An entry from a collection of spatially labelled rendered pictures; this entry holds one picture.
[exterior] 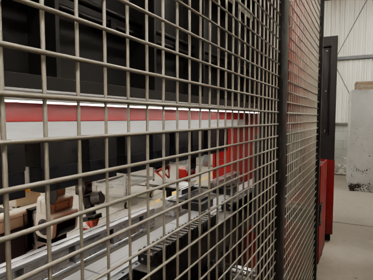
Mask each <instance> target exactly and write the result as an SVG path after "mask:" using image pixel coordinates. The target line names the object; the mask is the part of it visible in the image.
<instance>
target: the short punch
mask: <svg viewBox="0 0 373 280"><path fill-rule="evenodd" d="M195 168H196V158H191V172H194V171H195ZM185 170H186V173H188V159H187V160H185Z"/></svg>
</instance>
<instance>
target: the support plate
mask: <svg viewBox="0 0 373 280"><path fill-rule="evenodd" d="M172 181H175V180H171V179H165V183H169V182H172ZM162 184H163V179H158V180H155V181H152V182H149V185H150V186H159V185H162ZM166 187H167V188H175V189H176V185H175V184H172V185H170V186H166ZM183 187H184V186H180V185H179V188H183Z"/></svg>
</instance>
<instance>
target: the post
mask: <svg viewBox="0 0 373 280"><path fill-rule="evenodd" d="M280 2H281V3H279V13H280V14H281V15H279V26H280V27H281V28H279V39H280V40H279V41H278V51H280V53H279V52H278V63H279V64H280V65H279V64H278V75H279V76H280V77H278V87H279V89H278V97H277V99H278V100H279V101H277V112H278V113H277V123H278V125H277V126H276V135H278V137H276V147H278V148H277V149H276V159H278V160H277V161H276V171H277V170H278V171H277V172H276V181H275V182H277V184H275V194H277V195H276V196H275V205H277V206H276V207H275V217H276V216H277V217H276V218H275V228H276V230H275V237H274V240H275V239H276V241H275V242H274V251H275V250H276V252H275V253H274V261H276V263H275V264H274V273H275V276H274V280H283V279H284V229H285V179H286V129H287V103H288V53H289V3H290V0H280Z"/></svg>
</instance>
